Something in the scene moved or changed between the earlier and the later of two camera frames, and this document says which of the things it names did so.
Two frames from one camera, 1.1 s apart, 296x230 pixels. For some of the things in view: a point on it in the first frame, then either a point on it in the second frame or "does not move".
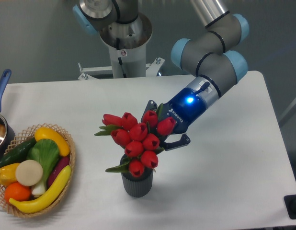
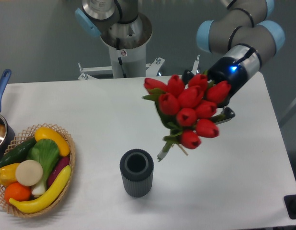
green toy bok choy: [46, 152] does not move
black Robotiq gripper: [186, 107] to [224, 69]
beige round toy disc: [29, 173] does not move
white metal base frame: [152, 69] does not move
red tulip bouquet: [140, 139] to [187, 110]
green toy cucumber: [17, 155] does not move
